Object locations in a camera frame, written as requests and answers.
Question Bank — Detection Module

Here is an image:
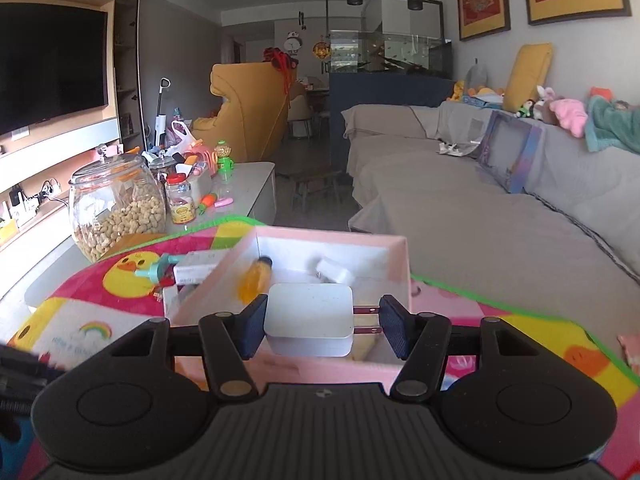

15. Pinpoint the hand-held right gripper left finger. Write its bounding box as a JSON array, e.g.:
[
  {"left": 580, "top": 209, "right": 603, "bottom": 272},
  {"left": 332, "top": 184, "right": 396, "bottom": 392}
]
[{"left": 107, "top": 294, "right": 271, "bottom": 402}]

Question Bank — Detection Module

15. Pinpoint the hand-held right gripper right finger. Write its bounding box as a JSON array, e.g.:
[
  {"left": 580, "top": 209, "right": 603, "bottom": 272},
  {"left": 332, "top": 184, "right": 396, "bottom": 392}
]
[{"left": 378, "top": 294, "right": 548, "bottom": 403}]

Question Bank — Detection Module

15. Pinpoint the white power adapter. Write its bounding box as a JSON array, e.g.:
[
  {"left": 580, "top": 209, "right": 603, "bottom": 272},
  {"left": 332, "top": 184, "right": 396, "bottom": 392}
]
[{"left": 263, "top": 283, "right": 385, "bottom": 358}]

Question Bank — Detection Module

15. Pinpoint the pink cardboard box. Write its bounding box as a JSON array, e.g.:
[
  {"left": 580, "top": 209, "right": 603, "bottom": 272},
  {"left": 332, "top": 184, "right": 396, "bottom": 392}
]
[{"left": 164, "top": 226, "right": 412, "bottom": 393}]

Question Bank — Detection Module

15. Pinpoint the orange small bottle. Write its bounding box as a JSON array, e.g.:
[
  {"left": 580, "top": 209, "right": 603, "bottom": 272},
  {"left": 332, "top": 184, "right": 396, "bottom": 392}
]
[{"left": 237, "top": 256, "right": 274, "bottom": 305}]

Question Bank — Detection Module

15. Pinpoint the small white plug adapter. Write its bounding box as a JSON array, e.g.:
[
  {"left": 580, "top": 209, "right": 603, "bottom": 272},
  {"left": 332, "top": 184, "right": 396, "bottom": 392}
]
[{"left": 313, "top": 257, "right": 354, "bottom": 285}]

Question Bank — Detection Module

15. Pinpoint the teal plastic tool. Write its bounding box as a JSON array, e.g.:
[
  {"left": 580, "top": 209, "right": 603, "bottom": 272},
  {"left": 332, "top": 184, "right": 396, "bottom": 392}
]
[{"left": 134, "top": 254, "right": 180, "bottom": 288}]

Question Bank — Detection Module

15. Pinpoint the printed duck blanket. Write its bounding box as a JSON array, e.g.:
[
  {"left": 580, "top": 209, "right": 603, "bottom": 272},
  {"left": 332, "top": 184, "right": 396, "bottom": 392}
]
[{"left": 0, "top": 215, "right": 640, "bottom": 480}]

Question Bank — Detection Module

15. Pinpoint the grey sofa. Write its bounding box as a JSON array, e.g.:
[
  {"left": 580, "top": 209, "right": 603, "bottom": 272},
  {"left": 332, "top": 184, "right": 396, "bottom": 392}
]
[{"left": 342, "top": 95, "right": 640, "bottom": 356}]

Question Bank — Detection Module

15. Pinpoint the small red-lid jar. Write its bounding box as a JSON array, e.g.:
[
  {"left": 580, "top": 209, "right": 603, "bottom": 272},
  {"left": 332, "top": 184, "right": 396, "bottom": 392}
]
[{"left": 165, "top": 173, "right": 196, "bottom": 225}]

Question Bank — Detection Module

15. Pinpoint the wooden stool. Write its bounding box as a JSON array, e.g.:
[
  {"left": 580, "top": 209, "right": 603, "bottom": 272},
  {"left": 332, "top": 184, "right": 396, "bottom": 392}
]
[{"left": 288, "top": 169, "right": 351, "bottom": 213}]

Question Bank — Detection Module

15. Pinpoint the white storage container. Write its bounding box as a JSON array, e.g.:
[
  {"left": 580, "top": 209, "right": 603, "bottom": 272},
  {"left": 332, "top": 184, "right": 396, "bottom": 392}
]
[{"left": 175, "top": 160, "right": 213, "bottom": 208}]

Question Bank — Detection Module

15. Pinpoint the green toy bottle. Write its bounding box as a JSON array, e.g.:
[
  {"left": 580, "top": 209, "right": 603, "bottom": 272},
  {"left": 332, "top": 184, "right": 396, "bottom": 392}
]
[{"left": 215, "top": 140, "right": 236, "bottom": 183}]

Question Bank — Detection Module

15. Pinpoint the glass jar of nuts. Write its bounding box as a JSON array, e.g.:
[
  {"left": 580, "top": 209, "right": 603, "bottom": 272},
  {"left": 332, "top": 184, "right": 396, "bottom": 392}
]
[{"left": 68, "top": 152, "right": 167, "bottom": 263}]

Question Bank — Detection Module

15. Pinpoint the glass jar with black lid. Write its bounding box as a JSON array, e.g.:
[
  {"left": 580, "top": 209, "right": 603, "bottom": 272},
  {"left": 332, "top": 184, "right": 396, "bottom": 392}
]
[{"left": 148, "top": 154, "right": 176, "bottom": 196}]

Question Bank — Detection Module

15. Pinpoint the white crumpled paper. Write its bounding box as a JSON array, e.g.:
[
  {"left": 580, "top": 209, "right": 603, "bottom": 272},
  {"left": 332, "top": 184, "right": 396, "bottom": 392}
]
[{"left": 437, "top": 142, "right": 478, "bottom": 157}]

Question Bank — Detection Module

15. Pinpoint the white plastic bag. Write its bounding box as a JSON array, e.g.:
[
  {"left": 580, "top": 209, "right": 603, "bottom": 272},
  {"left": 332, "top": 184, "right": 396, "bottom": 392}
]
[{"left": 162, "top": 120, "right": 205, "bottom": 157}]

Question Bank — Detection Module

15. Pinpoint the purple framed box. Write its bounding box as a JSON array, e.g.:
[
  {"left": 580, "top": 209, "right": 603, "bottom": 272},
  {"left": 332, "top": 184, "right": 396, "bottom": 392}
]
[{"left": 476, "top": 110, "right": 545, "bottom": 195}]

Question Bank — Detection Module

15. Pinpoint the yellow armchair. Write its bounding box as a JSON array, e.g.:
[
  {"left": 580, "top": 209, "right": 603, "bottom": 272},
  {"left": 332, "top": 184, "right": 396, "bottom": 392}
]
[{"left": 192, "top": 61, "right": 305, "bottom": 163}]

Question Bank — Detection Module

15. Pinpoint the dark blue cabinet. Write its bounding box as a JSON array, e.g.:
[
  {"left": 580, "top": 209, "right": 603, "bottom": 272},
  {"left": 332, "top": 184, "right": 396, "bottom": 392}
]
[{"left": 328, "top": 72, "right": 456, "bottom": 173}]

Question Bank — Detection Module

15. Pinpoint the white stick vacuum cleaner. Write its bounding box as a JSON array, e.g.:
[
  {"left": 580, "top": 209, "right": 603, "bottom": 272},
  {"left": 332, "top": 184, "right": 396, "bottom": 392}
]
[{"left": 151, "top": 78, "right": 172, "bottom": 152}]

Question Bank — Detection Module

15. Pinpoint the grey shark plush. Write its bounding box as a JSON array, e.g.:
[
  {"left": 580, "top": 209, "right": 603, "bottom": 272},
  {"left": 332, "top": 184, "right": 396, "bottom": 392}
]
[{"left": 465, "top": 57, "right": 488, "bottom": 92}]

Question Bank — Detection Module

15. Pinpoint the red hanging decoration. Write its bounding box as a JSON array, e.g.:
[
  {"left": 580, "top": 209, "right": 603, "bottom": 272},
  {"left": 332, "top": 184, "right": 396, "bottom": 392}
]
[{"left": 263, "top": 47, "right": 300, "bottom": 96}]

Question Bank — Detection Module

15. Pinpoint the glass fish tank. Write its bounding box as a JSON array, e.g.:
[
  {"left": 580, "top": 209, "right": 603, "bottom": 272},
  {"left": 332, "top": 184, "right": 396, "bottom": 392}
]
[{"left": 326, "top": 0, "right": 455, "bottom": 80}]

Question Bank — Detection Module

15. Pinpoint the pink plush toy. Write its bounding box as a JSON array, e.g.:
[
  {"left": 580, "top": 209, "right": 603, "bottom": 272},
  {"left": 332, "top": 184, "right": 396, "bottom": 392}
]
[{"left": 549, "top": 98, "right": 589, "bottom": 138}]

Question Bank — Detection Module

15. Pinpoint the yellow pillow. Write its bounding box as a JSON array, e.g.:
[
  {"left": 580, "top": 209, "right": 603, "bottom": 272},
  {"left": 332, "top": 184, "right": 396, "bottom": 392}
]
[{"left": 502, "top": 43, "right": 554, "bottom": 113}]

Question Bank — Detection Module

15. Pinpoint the teal blanket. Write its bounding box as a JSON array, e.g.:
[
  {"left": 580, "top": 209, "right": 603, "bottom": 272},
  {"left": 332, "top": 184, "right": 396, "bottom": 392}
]
[{"left": 584, "top": 96, "right": 640, "bottom": 155}]

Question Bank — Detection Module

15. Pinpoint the black television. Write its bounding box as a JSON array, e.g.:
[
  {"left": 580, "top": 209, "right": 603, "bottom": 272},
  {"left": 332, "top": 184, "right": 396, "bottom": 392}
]
[{"left": 0, "top": 2, "right": 109, "bottom": 137}]

